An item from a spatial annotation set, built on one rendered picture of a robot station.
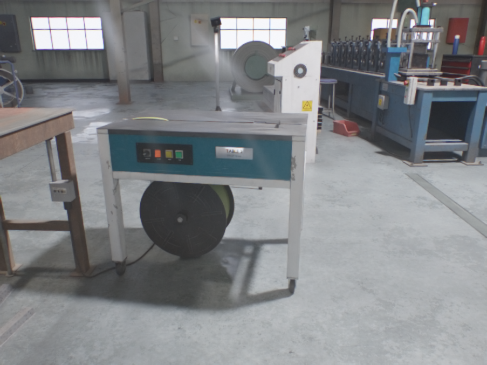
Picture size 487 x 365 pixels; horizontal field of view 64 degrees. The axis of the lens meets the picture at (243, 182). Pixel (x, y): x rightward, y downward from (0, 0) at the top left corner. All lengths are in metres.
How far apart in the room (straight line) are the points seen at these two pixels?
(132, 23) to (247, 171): 11.69
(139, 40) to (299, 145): 11.71
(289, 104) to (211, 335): 2.54
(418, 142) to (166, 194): 2.72
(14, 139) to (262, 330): 1.16
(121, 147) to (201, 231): 0.57
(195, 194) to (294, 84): 2.05
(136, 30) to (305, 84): 9.84
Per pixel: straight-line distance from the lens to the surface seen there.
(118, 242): 1.98
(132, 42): 13.15
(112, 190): 1.88
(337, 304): 1.85
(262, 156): 1.62
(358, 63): 6.62
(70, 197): 1.94
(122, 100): 8.38
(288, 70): 3.70
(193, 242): 2.03
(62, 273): 2.21
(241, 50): 8.80
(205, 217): 1.95
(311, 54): 3.74
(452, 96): 4.15
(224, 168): 1.66
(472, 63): 5.93
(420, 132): 4.05
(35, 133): 1.71
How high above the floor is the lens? 1.06
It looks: 19 degrees down
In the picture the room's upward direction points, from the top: straight up
